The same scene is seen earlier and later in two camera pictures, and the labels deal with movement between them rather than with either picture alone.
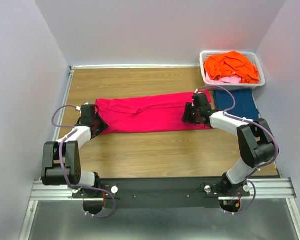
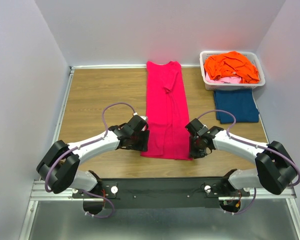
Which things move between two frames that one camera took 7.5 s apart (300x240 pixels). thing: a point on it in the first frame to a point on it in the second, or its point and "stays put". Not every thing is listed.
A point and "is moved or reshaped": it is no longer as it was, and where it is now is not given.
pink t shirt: x=146 y=114 is moved or reshaped
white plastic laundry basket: x=233 y=86 stays put
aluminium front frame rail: x=273 y=189 stays put
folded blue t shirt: x=245 y=106 stays put
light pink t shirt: x=224 y=79 stays put
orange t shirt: x=233 y=63 stays put
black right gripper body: x=190 y=115 to x=196 y=149
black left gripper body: x=102 y=125 to x=139 y=143
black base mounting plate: x=163 y=193 stays put
